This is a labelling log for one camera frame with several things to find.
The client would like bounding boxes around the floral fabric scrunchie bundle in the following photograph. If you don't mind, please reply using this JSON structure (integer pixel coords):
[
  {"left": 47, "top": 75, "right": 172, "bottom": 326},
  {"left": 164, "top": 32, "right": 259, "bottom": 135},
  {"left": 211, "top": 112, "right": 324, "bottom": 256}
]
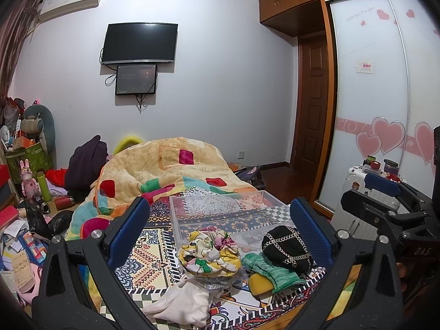
[{"left": 177, "top": 226, "right": 242, "bottom": 278}]

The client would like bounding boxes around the purple backpack on floor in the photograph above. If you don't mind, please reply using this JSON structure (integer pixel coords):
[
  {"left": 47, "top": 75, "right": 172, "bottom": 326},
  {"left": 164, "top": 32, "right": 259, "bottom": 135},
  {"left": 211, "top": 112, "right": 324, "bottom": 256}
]
[{"left": 228, "top": 163, "right": 267, "bottom": 190}]

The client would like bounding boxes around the yellow sponge pad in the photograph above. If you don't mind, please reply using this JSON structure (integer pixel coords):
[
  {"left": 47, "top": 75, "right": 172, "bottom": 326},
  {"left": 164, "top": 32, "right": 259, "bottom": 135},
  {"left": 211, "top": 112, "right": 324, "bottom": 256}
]
[{"left": 247, "top": 273, "right": 274, "bottom": 296}]

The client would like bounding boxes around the yellow green plush pillow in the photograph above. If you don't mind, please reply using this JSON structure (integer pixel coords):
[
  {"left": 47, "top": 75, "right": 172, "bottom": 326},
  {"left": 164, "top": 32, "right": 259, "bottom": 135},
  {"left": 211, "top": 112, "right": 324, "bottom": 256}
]
[{"left": 112, "top": 136, "right": 144, "bottom": 155}]

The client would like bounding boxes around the large black wall television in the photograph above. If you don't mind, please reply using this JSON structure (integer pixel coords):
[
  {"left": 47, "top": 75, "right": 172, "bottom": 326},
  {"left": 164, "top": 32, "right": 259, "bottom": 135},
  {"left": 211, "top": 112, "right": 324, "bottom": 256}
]
[{"left": 101, "top": 22, "right": 178, "bottom": 65}]

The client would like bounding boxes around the black plastic bag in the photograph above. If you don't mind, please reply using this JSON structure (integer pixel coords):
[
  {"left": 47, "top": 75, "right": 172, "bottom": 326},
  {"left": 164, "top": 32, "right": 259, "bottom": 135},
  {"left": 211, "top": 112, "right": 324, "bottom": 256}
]
[{"left": 24, "top": 201, "right": 74, "bottom": 243}]

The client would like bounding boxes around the pink rabbit plush toy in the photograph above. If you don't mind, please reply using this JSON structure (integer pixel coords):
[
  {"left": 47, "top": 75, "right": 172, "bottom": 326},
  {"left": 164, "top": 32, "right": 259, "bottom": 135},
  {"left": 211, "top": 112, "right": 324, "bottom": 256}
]
[{"left": 20, "top": 159, "right": 40, "bottom": 200}]

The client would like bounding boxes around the green storage box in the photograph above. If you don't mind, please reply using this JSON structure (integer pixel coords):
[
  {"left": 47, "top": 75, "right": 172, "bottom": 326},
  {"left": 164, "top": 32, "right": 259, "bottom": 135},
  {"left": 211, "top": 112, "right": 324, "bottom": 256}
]
[{"left": 5, "top": 143, "right": 53, "bottom": 184}]

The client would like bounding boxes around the small black wall monitor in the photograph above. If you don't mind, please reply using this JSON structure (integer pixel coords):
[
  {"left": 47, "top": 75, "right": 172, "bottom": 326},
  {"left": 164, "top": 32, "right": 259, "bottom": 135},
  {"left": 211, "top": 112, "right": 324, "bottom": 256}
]
[{"left": 115, "top": 64, "right": 157, "bottom": 96}]

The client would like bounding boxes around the dark purple jacket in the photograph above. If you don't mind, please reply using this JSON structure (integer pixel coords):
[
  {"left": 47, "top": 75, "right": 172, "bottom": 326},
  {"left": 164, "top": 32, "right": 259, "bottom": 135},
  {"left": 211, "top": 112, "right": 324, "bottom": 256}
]
[{"left": 64, "top": 135, "right": 108, "bottom": 203}]

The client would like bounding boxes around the white suitcase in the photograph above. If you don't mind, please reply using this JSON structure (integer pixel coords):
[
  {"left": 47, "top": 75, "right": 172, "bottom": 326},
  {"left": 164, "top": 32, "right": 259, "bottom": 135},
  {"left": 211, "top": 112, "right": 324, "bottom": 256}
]
[{"left": 331, "top": 165, "right": 401, "bottom": 241}]

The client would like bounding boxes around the green bottle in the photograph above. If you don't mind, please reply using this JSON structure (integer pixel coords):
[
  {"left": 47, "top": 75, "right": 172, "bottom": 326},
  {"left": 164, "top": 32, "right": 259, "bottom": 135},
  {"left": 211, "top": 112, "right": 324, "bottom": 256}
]
[{"left": 37, "top": 170, "right": 51, "bottom": 202}]

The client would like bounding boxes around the patterned bed sheet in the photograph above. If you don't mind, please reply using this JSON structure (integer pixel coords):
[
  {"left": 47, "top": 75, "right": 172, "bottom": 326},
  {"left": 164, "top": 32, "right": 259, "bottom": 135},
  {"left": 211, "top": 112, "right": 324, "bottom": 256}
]
[{"left": 114, "top": 191, "right": 326, "bottom": 329}]

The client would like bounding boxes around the green knitted glove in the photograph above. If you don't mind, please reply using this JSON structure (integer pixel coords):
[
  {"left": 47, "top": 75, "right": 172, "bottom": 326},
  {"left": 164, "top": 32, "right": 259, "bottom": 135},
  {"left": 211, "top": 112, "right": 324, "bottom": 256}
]
[{"left": 242, "top": 253, "right": 307, "bottom": 293}]

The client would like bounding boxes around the white sliding wardrobe door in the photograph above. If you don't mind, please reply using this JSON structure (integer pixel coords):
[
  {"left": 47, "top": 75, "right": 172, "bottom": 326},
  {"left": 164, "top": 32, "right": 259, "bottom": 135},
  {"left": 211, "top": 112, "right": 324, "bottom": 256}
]
[{"left": 318, "top": 0, "right": 439, "bottom": 209}]

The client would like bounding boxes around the red box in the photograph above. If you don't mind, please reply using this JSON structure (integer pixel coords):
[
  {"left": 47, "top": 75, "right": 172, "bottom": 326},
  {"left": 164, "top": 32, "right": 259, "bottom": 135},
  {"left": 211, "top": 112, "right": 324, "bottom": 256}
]
[{"left": 0, "top": 165, "right": 10, "bottom": 187}]

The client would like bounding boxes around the brown wooden door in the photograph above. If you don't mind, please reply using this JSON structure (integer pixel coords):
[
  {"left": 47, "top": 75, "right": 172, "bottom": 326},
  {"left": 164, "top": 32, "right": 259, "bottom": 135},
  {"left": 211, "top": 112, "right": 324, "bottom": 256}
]
[{"left": 290, "top": 32, "right": 328, "bottom": 200}]

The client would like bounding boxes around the colourful patchwork quilt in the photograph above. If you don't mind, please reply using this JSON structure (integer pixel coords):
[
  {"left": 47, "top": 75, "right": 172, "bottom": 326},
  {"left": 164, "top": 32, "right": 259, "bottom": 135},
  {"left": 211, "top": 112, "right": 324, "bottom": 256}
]
[{"left": 66, "top": 137, "right": 256, "bottom": 241}]

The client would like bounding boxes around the striped pink curtain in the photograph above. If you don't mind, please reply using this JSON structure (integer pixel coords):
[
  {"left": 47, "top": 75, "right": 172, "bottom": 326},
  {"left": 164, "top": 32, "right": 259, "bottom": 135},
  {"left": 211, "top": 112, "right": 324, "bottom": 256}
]
[{"left": 1, "top": 0, "right": 41, "bottom": 99}]

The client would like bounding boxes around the wall power socket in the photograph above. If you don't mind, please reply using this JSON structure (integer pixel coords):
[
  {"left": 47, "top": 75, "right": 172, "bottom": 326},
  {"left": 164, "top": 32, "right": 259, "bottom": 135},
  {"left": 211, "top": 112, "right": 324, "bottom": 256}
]
[{"left": 237, "top": 150, "right": 245, "bottom": 160}]

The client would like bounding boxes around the clear plastic storage box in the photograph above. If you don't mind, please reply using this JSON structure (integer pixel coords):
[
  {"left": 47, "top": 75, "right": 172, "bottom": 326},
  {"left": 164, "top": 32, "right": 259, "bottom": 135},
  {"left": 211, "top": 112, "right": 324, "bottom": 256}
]
[{"left": 169, "top": 191, "right": 294, "bottom": 253}]

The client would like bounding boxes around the red thermos cup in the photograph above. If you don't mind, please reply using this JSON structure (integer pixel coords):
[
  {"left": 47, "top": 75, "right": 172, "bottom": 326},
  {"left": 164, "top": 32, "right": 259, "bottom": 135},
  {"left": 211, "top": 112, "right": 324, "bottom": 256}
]
[{"left": 54, "top": 195, "right": 75, "bottom": 211}]

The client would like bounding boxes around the grey green neck pillow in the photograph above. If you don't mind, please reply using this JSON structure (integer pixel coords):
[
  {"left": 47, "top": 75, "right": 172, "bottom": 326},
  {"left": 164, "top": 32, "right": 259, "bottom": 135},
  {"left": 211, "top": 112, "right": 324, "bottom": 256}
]
[{"left": 20, "top": 104, "right": 55, "bottom": 154}]

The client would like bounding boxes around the white drawstring cloth bag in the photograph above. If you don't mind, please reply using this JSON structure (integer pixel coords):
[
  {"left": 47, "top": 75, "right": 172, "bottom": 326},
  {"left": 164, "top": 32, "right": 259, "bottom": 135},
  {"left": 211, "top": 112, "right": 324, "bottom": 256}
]
[{"left": 142, "top": 279, "right": 211, "bottom": 327}]

